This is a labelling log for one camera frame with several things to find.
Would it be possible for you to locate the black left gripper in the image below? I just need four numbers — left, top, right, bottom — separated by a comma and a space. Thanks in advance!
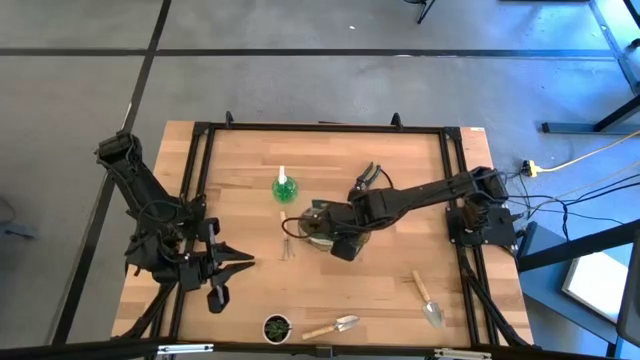
177, 217, 255, 315

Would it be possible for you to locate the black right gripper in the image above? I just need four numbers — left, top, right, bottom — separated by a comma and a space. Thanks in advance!
313, 198, 375, 262

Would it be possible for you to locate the cream green canvas garden bag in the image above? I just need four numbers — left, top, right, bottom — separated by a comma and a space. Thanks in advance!
298, 198, 372, 254

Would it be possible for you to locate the wooden-handled steel hand rake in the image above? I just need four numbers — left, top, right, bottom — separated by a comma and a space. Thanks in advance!
278, 210, 297, 262

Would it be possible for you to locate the green white spray bottle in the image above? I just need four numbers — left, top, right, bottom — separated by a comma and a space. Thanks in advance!
271, 165, 300, 205

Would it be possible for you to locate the white pot with succulent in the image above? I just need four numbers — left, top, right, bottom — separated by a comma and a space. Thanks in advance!
262, 312, 294, 346

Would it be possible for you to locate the wide steel hand trowel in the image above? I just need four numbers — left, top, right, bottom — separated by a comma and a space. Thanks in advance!
301, 313, 361, 342

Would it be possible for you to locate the black overhead crossbeam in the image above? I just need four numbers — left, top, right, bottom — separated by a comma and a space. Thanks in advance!
0, 338, 640, 360

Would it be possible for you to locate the narrow steel hand trowel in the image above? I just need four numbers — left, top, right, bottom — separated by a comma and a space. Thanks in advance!
410, 269, 446, 330

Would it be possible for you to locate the black desk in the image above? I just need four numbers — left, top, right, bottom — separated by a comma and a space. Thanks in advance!
541, 0, 640, 135

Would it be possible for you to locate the white flat panel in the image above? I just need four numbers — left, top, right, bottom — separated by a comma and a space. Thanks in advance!
561, 251, 635, 325

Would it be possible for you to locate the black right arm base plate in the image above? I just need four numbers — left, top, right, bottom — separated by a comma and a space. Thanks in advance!
446, 205, 519, 247

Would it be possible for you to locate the black floor cable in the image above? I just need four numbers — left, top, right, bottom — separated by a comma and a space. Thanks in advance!
504, 172, 640, 241

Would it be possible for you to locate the black diagonal frame brace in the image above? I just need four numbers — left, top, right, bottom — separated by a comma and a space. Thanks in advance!
517, 218, 640, 274

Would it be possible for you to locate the yellow extension cord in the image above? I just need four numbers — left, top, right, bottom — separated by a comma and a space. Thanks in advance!
537, 128, 640, 174

